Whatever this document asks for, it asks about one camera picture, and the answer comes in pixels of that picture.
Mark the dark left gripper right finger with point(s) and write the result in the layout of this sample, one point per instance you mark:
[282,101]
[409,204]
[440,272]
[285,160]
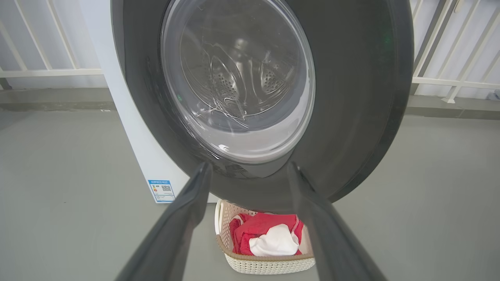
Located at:
[336,249]

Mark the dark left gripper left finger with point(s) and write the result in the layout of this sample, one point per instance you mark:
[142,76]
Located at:
[172,242]

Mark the red and white garment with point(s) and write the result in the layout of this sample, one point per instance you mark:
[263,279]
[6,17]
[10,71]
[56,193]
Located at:
[265,234]

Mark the dark round glass washer door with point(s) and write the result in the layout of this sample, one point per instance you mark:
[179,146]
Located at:
[351,117]

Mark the cream basket with brown rim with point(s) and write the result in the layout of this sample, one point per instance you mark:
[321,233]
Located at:
[269,265]

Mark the white front-load washing machine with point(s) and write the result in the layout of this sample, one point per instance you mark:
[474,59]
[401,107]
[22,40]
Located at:
[133,128]

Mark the blue energy label sticker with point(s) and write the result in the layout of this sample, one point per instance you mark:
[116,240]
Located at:
[161,191]

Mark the white metal railing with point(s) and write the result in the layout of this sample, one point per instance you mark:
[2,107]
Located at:
[457,82]
[47,72]

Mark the grey steel post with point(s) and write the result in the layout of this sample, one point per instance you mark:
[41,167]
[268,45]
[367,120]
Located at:
[429,47]

